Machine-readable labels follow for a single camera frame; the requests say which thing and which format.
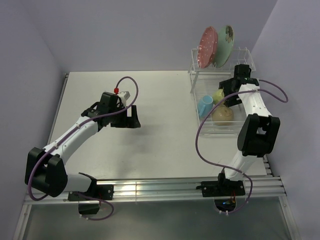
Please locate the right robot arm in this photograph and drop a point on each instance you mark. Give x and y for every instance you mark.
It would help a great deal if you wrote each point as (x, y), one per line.
(259, 131)

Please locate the yellow mug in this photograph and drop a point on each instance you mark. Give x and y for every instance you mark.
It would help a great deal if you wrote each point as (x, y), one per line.
(218, 96)

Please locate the pink polka dot plate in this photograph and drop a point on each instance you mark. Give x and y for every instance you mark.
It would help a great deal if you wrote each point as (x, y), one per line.
(207, 47)

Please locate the beige bowl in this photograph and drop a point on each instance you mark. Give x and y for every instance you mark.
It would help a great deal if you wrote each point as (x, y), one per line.
(222, 116)

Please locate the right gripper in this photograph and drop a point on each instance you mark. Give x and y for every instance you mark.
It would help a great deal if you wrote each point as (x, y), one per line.
(226, 84)

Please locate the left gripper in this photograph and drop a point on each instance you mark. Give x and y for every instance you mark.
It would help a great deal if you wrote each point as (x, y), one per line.
(128, 122)

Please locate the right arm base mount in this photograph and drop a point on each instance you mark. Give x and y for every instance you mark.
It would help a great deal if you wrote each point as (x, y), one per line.
(224, 193)

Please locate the blue mug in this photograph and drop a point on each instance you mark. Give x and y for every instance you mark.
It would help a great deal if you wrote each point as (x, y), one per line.
(205, 105)

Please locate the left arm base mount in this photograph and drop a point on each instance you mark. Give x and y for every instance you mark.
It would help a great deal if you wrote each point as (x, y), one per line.
(100, 192)

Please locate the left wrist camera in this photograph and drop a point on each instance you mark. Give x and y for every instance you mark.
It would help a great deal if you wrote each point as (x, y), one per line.
(124, 95)

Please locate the green floral plate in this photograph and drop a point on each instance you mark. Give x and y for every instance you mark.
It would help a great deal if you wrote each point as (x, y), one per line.
(225, 45)

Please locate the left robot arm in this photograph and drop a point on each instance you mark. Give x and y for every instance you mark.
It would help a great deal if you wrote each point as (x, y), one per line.
(45, 169)

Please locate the aluminium rail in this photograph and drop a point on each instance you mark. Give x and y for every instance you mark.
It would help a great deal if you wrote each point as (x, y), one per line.
(146, 180)

